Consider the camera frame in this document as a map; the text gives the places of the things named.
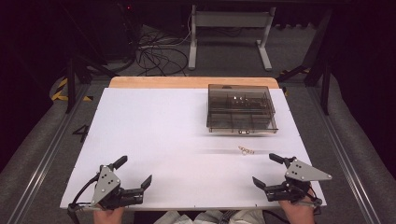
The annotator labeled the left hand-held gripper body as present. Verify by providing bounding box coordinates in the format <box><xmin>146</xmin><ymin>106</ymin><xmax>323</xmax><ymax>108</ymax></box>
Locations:
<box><xmin>90</xmin><ymin>164</ymin><xmax>146</xmax><ymax>211</ymax></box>

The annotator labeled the person's right hand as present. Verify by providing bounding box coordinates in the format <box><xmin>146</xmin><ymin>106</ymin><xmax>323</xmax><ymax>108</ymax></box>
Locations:
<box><xmin>277</xmin><ymin>190</ymin><xmax>317</xmax><ymax>224</ymax></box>

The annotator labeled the person's light clothing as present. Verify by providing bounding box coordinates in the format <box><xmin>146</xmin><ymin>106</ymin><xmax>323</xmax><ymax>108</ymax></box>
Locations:
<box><xmin>153</xmin><ymin>209</ymin><xmax>266</xmax><ymax>224</ymax></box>

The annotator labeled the transparent grey compartment box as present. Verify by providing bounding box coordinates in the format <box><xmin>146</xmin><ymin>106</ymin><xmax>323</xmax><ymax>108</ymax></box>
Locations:
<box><xmin>205</xmin><ymin>83</ymin><xmax>279</xmax><ymax>135</ymax></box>

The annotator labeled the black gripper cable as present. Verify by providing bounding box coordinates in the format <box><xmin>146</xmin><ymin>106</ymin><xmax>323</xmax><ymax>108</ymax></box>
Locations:
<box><xmin>299</xmin><ymin>186</ymin><xmax>323</xmax><ymax>217</ymax></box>
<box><xmin>66</xmin><ymin>173</ymin><xmax>101</xmax><ymax>224</ymax></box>

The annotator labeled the grey metal stand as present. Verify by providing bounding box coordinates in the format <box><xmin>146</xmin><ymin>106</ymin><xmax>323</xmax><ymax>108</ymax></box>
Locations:
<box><xmin>187</xmin><ymin>4</ymin><xmax>277</xmax><ymax>72</ymax></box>

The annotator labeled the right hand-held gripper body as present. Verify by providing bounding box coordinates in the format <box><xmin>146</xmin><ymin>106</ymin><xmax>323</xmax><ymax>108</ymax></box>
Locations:
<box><xmin>263</xmin><ymin>157</ymin><xmax>333</xmax><ymax>205</ymax></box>

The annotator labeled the aluminium floor rail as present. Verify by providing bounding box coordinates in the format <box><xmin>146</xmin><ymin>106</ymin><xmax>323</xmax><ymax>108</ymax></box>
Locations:
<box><xmin>6</xmin><ymin>83</ymin><xmax>92</xmax><ymax>224</ymax></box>
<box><xmin>305</xmin><ymin>86</ymin><xmax>383</xmax><ymax>224</ymax></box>

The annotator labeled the black metal stand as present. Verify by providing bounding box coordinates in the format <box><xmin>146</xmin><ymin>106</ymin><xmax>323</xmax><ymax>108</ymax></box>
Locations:
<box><xmin>64</xmin><ymin>3</ymin><xmax>120</xmax><ymax>115</ymax></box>
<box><xmin>276</xmin><ymin>8</ymin><xmax>333</xmax><ymax>117</ymax></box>

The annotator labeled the white board sheet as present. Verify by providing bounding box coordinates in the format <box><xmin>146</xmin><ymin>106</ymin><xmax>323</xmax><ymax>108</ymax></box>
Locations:
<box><xmin>59</xmin><ymin>87</ymin><xmax>328</xmax><ymax>210</ymax></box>

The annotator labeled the person's left hand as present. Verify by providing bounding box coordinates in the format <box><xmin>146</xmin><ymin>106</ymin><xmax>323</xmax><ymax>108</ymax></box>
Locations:
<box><xmin>92</xmin><ymin>205</ymin><xmax>126</xmax><ymax>224</ymax></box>

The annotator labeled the bundle of floor cables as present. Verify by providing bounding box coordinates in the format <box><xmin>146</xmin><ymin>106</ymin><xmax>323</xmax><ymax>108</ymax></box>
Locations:
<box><xmin>134</xmin><ymin>13</ymin><xmax>191</xmax><ymax>77</ymax></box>

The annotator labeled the black tape floor mark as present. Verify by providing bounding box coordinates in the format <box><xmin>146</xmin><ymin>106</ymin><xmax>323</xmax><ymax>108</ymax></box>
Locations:
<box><xmin>72</xmin><ymin>124</ymin><xmax>91</xmax><ymax>144</ymax></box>

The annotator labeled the small gold jewellery piece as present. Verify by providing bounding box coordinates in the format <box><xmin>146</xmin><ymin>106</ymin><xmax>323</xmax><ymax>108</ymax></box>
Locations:
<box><xmin>237</xmin><ymin>146</ymin><xmax>255</xmax><ymax>156</ymax></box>

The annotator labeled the yellow black hazard tape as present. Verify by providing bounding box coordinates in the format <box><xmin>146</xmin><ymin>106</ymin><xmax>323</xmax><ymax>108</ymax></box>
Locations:
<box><xmin>50</xmin><ymin>77</ymin><xmax>94</xmax><ymax>103</ymax></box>

